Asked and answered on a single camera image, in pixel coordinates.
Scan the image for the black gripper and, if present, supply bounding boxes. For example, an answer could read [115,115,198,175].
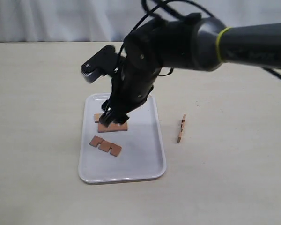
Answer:
[81,45,161,127]

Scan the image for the white backdrop curtain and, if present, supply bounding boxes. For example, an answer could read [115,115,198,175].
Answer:
[0,0,281,42]

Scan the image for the white plastic tray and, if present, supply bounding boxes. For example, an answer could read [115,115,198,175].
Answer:
[78,93,166,184]

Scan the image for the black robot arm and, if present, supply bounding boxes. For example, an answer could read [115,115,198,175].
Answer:
[81,13,281,126]

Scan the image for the yellow rubber band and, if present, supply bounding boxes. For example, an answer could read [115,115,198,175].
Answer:
[215,26,233,63]

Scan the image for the black cable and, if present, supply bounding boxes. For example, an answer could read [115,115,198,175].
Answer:
[114,0,281,85]

